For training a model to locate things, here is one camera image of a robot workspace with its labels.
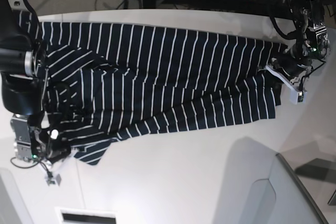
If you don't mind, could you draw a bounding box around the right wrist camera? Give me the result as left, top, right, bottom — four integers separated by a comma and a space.
45, 173, 61, 186

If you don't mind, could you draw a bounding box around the navy white striped t-shirt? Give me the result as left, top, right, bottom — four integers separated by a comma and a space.
14, 11, 286, 165

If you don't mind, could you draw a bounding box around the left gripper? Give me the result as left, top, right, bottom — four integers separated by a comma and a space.
258, 55, 312, 104

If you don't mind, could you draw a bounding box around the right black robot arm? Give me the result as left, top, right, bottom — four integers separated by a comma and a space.
1, 0, 71, 164

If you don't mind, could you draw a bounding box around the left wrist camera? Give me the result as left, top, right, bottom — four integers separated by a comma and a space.
296, 91, 307, 104

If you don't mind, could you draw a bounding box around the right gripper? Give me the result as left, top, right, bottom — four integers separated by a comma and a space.
39, 140, 71, 165

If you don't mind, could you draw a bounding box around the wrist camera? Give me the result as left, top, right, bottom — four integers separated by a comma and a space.
45, 173, 61, 186
296, 91, 307, 104

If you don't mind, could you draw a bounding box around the grey robot base cover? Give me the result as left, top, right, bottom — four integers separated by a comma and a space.
212, 137, 328, 223
1, 168, 34, 224

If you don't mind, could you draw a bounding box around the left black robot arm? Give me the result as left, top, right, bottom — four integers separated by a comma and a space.
264, 0, 330, 104

